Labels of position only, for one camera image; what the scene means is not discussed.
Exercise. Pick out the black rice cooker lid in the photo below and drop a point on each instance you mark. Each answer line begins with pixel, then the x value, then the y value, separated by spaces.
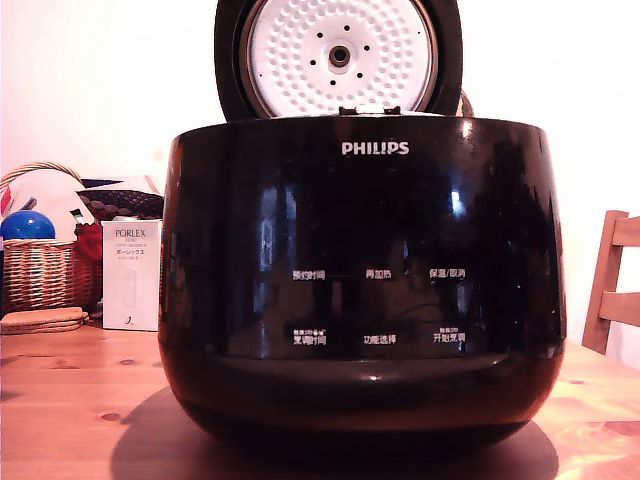
pixel 340 55

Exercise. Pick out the black Philips rice cooker body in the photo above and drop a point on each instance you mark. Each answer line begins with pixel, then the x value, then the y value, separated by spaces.
pixel 360 225

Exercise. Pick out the white Porlex carton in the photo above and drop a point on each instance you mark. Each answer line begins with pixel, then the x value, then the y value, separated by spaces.
pixel 132 280

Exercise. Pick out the dark dotted cloth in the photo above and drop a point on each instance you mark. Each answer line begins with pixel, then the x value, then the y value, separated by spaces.
pixel 125 202

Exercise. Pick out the red fabric item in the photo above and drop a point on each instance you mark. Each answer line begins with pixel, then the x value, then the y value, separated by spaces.
pixel 90 245

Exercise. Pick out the white patterned cloth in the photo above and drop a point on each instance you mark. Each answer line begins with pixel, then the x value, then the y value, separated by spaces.
pixel 50 200

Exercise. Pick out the woven wicker basket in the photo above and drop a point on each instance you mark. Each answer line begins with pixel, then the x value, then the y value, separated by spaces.
pixel 40 275

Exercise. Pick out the wooden chair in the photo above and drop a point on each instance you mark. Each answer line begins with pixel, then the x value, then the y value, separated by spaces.
pixel 607 260

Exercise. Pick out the round cork trivet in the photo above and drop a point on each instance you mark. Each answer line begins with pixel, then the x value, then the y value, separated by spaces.
pixel 40 320

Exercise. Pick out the blue ball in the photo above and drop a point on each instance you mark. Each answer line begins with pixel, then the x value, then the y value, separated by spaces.
pixel 25 227

